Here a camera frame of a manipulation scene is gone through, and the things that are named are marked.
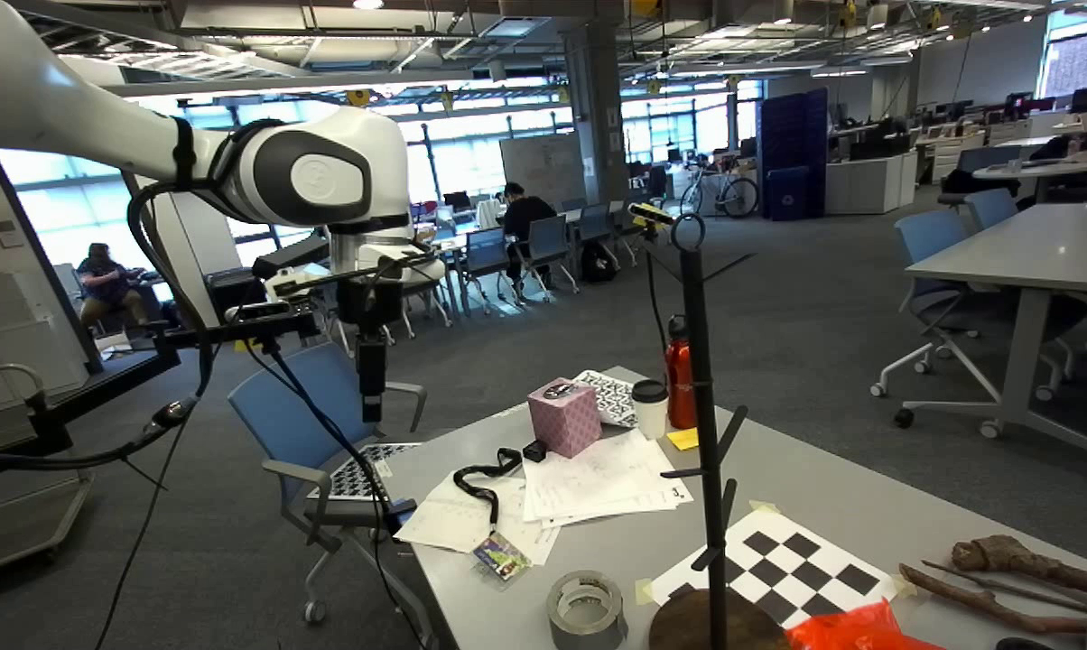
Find brown wooden stick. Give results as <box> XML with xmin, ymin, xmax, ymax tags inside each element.
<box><xmin>948</xmin><ymin>533</ymin><xmax>1087</xmax><ymax>591</ymax></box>

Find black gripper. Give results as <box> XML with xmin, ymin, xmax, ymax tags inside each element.
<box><xmin>334</xmin><ymin>236</ymin><xmax>404</xmax><ymax>424</ymax></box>

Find blue wheeled office chair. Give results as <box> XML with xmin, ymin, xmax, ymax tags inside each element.
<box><xmin>869</xmin><ymin>208</ymin><xmax>999</xmax><ymax>430</ymax></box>

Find dark wooden peg rack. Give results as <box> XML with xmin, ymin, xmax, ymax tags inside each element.
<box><xmin>640</xmin><ymin>208</ymin><xmax>747</xmax><ymax>650</ymax></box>

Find red fire extinguisher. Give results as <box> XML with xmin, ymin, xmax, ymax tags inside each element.
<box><xmin>664</xmin><ymin>317</ymin><xmax>695</xmax><ymax>430</ymax></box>

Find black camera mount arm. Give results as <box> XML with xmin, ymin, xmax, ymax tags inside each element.
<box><xmin>0</xmin><ymin>312</ymin><xmax>317</xmax><ymax>473</ymax></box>

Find grey office table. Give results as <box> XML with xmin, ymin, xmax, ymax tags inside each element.
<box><xmin>902</xmin><ymin>201</ymin><xmax>1087</xmax><ymax>451</ymax></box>

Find silver duct tape roll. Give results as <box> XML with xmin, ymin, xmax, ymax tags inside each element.
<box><xmin>546</xmin><ymin>572</ymin><xmax>629</xmax><ymax>650</ymax></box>

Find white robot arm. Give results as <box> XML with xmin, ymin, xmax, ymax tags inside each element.
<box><xmin>0</xmin><ymin>0</ymin><xmax>412</xmax><ymax>326</ymax></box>

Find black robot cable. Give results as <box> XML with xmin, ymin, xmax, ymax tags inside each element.
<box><xmin>91</xmin><ymin>176</ymin><xmax>437</xmax><ymax>650</ymax></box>

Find seated person in black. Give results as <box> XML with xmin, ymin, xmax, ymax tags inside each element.
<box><xmin>498</xmin><ymin>179</ymin><xmax>555</xmax><ymax>290</ymax></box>

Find yellow sticky note pad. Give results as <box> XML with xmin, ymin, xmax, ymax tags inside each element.
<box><xmin>669</xmin><ymin>425</ymin><xmax>701</xmax><ymax>456</ymax></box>

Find black white checkerboard sheet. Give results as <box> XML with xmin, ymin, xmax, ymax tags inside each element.
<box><xmin>647</xmin><ymin>502</ymin><xmax>902</xmax><ymax>632</ymax></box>

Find thin brown twig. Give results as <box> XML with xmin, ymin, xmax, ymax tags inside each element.
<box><xmin>900</xmin><ymin>565</ymin><xmax>1087</xmax><ymax>636</ymax></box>

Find orange plastic bag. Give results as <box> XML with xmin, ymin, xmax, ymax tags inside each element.
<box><xmin>786</xmin><ymin>602</ymin><xmax>940</xmax><ymax>650</ymax></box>

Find pink tissue box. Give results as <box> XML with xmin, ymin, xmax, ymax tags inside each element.
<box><xmin>528</xmin><ymin>379</ymin><xmax>600</xmax><ymax>459</ymax></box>

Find patterned white box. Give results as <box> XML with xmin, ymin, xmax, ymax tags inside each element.
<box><xmin>575</xmin><ymin>367</ymin><xmax>635</xmax><ymax>430</ymax></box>

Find seated person at left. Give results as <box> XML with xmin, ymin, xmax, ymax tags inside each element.
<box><xmin>74</xmin><ymin>242</ymin><xmax>143</xmax><ymax>326</ymax></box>

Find black lanyard with badge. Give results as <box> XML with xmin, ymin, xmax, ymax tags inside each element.
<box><xmin>452</xmin><ymin>443</ymin><xmax>535</xmax><ymax>584</ymax></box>

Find blue cabinet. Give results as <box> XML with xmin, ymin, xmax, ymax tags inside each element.
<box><xmin>757</xmin><ymin>90</ymin><xmax>827</xmax><ymax>220</ymax></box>

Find white paper sheets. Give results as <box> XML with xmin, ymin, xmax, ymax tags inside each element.
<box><xmin>397</xmin><ymin>432</ymin><xmax>689</xmax><ymax>566</ymax></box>

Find white cup black lid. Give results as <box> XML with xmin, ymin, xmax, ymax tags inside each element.
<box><xmin>633</xmin><ymin>379</ymin><xmax>669</xmax><ymax>439</ymax></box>

